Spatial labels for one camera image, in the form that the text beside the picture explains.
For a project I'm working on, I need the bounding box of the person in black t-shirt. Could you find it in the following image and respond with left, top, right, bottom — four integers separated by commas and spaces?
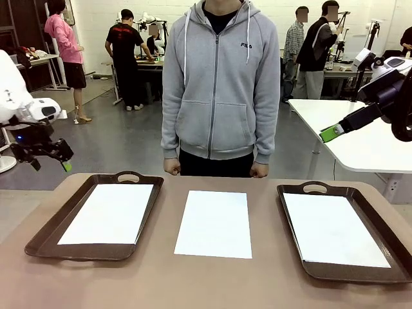
104, 8, 151, 111

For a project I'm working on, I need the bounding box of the person in grey hoodie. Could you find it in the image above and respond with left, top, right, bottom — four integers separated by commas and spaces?
160, 0, 281, 178

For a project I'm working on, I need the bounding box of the black camera tripod pole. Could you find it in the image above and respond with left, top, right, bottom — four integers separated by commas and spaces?
349, 20, 382, 103

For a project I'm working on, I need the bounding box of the background grey work table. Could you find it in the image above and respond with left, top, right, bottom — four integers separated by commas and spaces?
323, 60, 365, 98

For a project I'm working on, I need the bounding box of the person's left hand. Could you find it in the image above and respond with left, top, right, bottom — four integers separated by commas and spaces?
251, 162, 269, 179

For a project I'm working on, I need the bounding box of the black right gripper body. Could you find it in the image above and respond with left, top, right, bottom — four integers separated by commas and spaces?
357, 75, 409, 108

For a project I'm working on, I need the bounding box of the white A4 paper stack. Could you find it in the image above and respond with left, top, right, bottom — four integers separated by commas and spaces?
174, 190, 253, 259

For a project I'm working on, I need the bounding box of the white desk with clutter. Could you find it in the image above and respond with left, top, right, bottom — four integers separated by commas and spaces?
14, 53, 67, 93

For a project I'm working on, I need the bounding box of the white table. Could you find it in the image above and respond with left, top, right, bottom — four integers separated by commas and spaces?
288, 98, 412, 181

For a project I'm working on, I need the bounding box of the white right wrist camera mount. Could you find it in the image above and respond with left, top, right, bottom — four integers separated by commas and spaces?
352, 48, 377, 71

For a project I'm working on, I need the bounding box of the seated person behind desk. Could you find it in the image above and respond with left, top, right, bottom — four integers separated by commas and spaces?
145, 24, 164, 55

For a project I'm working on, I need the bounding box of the person in pink hoodie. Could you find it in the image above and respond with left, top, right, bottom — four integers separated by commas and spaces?
44, 0, 93, 125

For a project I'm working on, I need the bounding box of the background workbench desk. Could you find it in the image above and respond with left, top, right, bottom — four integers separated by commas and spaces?
111, 53, 165, 106

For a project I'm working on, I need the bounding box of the person's right hand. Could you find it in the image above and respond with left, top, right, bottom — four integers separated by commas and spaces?
163, 158, 182, 176

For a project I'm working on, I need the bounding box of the white round stand base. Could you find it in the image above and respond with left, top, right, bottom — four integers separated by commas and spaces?
0, 154, 18, 174

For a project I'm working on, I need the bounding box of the person in dark clothes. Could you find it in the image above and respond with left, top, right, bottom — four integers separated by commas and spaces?
399, 26, 412, 59

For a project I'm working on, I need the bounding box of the person in black vest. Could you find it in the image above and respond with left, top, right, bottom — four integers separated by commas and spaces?
295, 0, 339, 100

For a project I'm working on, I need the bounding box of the grey plastic stool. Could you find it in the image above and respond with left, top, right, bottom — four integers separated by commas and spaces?
141, 82, 162, 104

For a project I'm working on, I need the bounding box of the brown plastic serving tray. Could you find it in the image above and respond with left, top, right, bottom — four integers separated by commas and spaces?
24, 170, 165, 262
276, 181, 412, 285

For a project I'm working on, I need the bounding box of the person in plaid shirt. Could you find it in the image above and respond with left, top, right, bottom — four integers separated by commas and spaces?
282, 6, 310, 104

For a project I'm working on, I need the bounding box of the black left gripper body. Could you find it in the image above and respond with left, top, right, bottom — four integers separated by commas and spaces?
9, 120, 56, 162

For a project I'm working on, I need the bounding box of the white A4 paper sheet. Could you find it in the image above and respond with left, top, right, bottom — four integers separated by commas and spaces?
282, 192, 393, 269
57, 183, 155, 247

